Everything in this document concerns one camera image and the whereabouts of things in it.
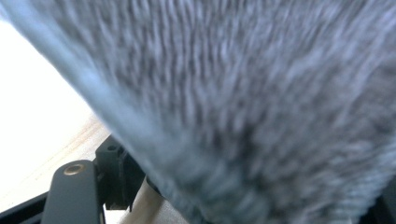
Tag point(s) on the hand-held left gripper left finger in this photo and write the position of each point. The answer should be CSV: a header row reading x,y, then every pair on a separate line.
x,y
120,174

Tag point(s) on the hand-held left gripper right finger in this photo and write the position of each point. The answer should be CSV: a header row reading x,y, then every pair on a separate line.
x,y
389,208

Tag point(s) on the grey knit cloth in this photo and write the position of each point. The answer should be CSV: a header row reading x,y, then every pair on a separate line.
x,y
249,93

